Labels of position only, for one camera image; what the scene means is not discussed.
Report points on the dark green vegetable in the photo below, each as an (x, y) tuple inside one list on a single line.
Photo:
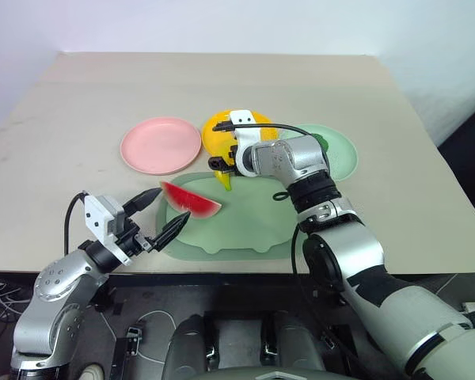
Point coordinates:
[(321, 141)]

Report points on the yellow plate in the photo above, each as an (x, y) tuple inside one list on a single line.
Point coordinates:
[(217, 140)]

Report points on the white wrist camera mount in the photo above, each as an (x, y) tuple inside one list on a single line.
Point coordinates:
[(97, 215), (247, 136)]

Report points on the pale green plate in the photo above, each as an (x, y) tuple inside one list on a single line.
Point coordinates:
[(342, 158)]

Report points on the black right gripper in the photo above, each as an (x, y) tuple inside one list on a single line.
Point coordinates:
[(233, 158)]

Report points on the red watermelon slice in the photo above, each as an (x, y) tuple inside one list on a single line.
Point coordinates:
[(190, 202)]

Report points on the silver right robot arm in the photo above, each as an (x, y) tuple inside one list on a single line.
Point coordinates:
[(356, 253)]

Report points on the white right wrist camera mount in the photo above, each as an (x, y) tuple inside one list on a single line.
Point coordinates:
[(247, 136)]

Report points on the yellow banana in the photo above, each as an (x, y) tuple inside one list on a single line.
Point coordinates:
[(225, 181)]

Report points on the pale green silicone mat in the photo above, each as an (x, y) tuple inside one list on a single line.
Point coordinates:
[(237, 225)]

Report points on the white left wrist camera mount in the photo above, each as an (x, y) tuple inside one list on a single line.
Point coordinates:
[(97, 215)]

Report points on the white round floor object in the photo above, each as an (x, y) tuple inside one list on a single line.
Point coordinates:
[(93, 373)]

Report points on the grey rounded robot shell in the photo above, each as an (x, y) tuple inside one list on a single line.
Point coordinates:
[(188, 348), (299, 340)]

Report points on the pink plate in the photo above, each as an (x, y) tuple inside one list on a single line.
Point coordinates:
[(161, 144)]

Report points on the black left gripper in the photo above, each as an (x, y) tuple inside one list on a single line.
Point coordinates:
[(130, 239)]

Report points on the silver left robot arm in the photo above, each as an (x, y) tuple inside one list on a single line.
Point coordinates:
[(59, 289)]

